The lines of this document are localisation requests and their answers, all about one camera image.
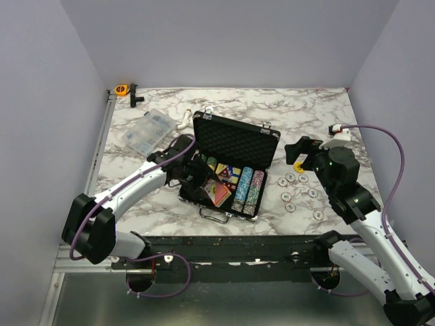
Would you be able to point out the white red poker chip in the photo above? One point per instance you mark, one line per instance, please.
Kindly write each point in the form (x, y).
(286, 196)
(290, 207)
(303, 178)
(282, 182)
(313, 193)
(290, 178)
(318, 215)

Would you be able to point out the yellow big blind button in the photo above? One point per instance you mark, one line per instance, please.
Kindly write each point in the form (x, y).
(298, 167)

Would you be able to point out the clear plastic organizer box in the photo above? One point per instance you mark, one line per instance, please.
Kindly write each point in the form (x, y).
(148, 131)

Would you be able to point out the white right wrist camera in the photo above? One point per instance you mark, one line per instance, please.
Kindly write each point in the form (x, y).
(339, 136)

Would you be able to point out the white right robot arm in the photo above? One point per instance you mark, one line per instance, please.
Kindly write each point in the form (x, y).
(401, 285)

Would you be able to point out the white pipe fitting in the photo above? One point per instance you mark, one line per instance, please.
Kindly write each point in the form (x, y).
(186, 121)

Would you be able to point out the black T-shaped tool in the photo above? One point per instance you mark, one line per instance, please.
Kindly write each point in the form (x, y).
(134, 99)

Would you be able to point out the orange tape measure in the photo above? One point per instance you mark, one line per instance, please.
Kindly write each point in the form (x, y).
(122, 90)

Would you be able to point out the red playing card deck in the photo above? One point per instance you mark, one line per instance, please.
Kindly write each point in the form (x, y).
(217, 192)

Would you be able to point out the boxed card deck in case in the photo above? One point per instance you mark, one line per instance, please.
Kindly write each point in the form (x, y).
(228, 173)

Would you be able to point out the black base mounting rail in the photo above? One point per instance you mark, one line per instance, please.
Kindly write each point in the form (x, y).
(228, 259)

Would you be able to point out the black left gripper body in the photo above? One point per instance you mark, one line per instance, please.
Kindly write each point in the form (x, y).
(190, 178)

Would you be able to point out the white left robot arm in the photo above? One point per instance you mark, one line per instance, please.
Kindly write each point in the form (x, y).
(90, 228)

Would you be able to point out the black poker chip case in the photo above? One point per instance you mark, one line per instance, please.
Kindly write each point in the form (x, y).
(240, 154)

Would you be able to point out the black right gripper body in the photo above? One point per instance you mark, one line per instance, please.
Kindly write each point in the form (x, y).
(316, 157)

